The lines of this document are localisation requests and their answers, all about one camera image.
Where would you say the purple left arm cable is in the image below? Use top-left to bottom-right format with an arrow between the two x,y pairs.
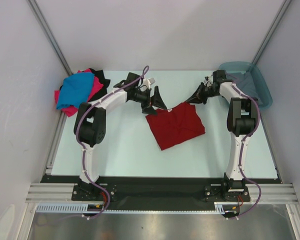
36,65 -> 150,226

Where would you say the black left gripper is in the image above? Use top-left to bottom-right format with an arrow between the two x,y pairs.
132,86 -> 167,116

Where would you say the aluminium front frame rail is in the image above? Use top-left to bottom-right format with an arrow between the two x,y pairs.
25,183 -> 299,205

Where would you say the right aluminium corner post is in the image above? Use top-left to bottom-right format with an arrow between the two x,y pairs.
251,0 -> 294,65

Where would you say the grey t shirt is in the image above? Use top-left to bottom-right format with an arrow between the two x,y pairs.
227,72 -> 263,105

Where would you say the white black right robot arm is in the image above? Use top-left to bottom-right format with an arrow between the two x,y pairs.
186,70 -> 260,202

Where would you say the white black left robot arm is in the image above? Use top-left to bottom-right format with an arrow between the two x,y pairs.
73,72 -> 167,200

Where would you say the blue t shirt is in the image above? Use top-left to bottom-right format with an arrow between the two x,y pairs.
56,72 -> 95,110

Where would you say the teal plastic basket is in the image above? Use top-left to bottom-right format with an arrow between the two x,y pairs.
218,61 -> 273,111

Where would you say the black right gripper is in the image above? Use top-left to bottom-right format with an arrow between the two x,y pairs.
187,81 -> 219,105

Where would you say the aluminium corner post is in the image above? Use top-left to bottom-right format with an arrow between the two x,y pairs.
26,0 -> 73,76
251,0 -> 294,65

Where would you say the grey slotted cable duct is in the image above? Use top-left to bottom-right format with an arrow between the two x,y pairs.
36,203 -> 239,215

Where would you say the red t shirt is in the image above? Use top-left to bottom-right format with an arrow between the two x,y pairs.
146,102 -> 206,151

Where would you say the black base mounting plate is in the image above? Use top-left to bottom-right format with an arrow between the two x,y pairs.
40,175 -> 281,212

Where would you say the left aluminium corner post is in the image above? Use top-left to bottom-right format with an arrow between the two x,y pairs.
26,0 -> 73,76

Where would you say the black folded t shirt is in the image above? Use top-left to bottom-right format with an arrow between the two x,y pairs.
59,67 -> 111,101

